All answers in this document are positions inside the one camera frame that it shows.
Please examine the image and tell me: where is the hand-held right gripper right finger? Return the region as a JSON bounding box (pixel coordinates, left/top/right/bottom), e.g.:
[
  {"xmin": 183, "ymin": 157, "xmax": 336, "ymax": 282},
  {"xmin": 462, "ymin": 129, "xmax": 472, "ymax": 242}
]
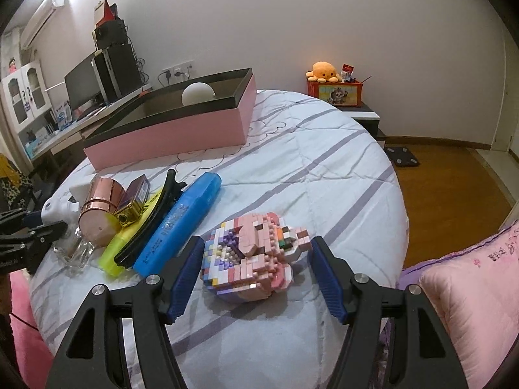
[{"xmin": 310, "ymin": 235, "xmax": 477, "ymax": 389}]

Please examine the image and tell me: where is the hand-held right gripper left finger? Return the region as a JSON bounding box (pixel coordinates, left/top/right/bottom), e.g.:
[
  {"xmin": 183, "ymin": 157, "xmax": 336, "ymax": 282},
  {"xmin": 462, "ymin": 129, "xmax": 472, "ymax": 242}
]
[{"xmin": 44, "ymin": 236, "xmax": 206, "ymax": 389}]

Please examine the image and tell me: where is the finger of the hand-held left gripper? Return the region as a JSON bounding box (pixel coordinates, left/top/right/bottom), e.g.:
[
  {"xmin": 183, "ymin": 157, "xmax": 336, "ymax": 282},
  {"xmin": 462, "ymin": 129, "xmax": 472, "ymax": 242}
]
[
  {"xmin": 0, "ymin": 208, "xmax": 43, "ymax": 231},
  {"xmin": 18, "ymin": 221, "xmax": 69, "ymax": 252}
]

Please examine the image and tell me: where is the white plug adapter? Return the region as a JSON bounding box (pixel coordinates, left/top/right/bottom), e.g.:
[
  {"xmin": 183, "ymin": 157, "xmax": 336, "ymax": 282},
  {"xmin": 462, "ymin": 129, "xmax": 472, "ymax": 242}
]
[{"xmin": 42, "ymin": 196, "xmax": 82, "ymax": 238}]

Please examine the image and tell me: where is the clear glass bottle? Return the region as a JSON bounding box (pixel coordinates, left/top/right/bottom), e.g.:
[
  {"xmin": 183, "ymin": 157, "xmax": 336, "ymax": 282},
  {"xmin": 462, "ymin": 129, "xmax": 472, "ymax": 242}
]
[{"xmin": 54, "ymin": 237, "xmax": 96, "ymax": 278}]

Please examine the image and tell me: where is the black hair clip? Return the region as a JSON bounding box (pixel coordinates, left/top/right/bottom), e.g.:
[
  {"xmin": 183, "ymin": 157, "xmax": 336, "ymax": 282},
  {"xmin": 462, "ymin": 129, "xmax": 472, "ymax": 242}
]
[{"xmin": 115, "ymin": 169, "xmax": 188, "ymax": 270}]

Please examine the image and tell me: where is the blue plastic case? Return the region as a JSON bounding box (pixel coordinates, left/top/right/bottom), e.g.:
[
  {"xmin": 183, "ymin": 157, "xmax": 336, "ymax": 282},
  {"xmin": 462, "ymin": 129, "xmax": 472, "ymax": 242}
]
[{"xmin": 133, "ymin": 172, "xmax": 222, "ymax": 277}]

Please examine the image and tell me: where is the yellow highlighter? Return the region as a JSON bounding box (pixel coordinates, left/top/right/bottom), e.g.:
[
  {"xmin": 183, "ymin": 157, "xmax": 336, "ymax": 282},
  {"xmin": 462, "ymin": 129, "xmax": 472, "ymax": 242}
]
[{"xmin": 99, "ymin": 192, "xmax": 163, "ymax": 278}]

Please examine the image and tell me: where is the pink building block figure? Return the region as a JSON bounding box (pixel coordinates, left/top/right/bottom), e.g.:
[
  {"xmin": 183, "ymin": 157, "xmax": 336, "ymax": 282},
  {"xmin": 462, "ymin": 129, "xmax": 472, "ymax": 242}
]
[{"xmin": 200, "ymin": 212, "xmax": 312, "ymax": 302}]

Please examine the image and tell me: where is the pink storage box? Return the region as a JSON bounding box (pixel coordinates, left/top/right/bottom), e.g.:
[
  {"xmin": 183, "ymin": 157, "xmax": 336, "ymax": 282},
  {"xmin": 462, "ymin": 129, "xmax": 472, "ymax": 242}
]
[{"xmin": 83, "ymin": 67, "xmax": 257, "ymax": 171}]

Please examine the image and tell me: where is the black office chair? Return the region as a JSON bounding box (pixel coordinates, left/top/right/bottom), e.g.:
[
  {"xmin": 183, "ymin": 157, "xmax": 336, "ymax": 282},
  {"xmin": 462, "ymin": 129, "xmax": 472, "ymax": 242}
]
[{"xmin": 0, "ymin": 154, "xmax": 45, "ymax": 211}]

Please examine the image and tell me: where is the pink rug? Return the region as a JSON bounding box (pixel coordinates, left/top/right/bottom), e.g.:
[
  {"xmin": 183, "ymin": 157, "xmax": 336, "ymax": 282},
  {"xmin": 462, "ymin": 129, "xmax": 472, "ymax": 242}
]
[{"xmin": 8, "ymin": 269, "xmax": 55, "ymax": 389}]

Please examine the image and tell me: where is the white desk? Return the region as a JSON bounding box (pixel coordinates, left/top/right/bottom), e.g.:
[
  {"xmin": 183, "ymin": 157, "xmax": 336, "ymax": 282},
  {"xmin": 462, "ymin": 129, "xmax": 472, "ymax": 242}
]
[{"xmin": 24, "ymin": 85, "xmax": 155, "ymax": 163}]

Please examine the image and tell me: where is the blue white printed box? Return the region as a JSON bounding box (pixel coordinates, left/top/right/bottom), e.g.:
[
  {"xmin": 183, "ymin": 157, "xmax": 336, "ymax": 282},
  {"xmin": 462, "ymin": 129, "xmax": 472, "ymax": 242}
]
[{"xmin": 54, "ymin": 101, "xmax": 74, "ymax": 128}]

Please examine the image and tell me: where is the white glass-door cabinet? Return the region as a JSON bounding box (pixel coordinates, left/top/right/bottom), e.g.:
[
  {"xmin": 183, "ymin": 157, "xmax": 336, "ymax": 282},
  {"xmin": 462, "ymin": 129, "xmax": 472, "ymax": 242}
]
[{"xmin": 0, "ymin": 60, "xmax": 51, "ymax": 134}]

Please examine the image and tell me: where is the black floor scale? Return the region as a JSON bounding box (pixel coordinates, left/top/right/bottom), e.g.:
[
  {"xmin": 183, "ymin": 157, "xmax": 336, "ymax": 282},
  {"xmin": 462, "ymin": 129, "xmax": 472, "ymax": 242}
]
[{"xmin": 384, "ymin": 145, "xmax": 421, "ymax": 168}]

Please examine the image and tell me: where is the black monitor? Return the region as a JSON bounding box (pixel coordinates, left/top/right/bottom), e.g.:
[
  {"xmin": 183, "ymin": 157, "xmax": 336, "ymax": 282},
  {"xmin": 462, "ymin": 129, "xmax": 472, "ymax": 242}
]
[{"xmin": 64, "ymin": 54, "xmax": 108, "ymax": 110}]

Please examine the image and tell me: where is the pink pillow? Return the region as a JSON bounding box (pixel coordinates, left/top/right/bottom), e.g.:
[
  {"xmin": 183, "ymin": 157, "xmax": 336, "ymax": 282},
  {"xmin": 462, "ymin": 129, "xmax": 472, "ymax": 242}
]
[{"xmin": 399, "ymin": 221, "xmax": 519, "ymax": 389}]

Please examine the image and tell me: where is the beige curtain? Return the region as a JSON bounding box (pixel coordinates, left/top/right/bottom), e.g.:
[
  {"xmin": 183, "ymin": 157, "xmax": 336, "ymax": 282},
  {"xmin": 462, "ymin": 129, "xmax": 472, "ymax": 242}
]
[{"xmin": 0, "ymin": 28, "xmax": 21, "ymax": 82}]

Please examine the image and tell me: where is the black computer tower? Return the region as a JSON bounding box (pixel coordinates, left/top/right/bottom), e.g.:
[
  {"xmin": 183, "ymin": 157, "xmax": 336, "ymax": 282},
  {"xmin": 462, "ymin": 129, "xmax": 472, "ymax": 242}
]
[{"xmin": 91, "ymin": 44, "xmax": 142, "ymax": 102}]

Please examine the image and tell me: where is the red printed box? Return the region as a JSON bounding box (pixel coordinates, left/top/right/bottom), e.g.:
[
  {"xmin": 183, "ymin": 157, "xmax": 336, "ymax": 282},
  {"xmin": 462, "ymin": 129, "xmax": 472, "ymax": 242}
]
[{"xmin": 307, "ymin": 79, "xmax": 364, "ymax": 108}]

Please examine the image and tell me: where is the white round figurine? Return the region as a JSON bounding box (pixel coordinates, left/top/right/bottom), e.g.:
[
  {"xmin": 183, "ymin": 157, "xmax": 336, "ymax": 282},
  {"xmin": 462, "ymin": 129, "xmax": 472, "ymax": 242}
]
[{"xmin": 181, "ymin": 82, "xmax": 216, "ymax": 107}]

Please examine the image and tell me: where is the white air conditioner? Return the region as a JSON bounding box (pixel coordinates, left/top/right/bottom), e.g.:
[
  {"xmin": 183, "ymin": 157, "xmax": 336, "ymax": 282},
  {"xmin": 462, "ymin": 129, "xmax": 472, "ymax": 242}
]
[{"xmin": 19, "ymin": 0, "xmax": 67, "ymax": 47}]

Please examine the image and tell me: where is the black speaker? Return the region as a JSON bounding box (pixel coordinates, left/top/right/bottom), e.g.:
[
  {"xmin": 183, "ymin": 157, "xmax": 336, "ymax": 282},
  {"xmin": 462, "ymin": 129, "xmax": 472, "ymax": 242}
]
[{"xmin": 94, "ymin": 19, "xmax": 129, "ymax": 49}]

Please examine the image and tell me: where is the orange octopus plush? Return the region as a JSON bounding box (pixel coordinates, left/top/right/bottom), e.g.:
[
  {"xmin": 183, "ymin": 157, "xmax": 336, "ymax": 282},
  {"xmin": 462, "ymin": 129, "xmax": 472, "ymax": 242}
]
[{"xmin": 306, "ymin": 62, "xmax": 341, "ymax": 84}]

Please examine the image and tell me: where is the red white paper bag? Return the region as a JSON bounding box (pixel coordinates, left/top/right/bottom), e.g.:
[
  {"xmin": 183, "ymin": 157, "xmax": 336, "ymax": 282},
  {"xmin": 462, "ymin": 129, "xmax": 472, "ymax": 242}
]
[{"xmin": 94, "ymin": 0, "xmax": 120, "ymax": 27}]

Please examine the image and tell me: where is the white wall socket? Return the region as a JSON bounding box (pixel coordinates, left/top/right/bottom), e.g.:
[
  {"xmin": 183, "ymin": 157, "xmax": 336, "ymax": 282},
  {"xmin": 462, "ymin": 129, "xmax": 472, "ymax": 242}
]
[{"xmin": 162, "ymin": 63, "xmax": 194, "ymax": 79}]

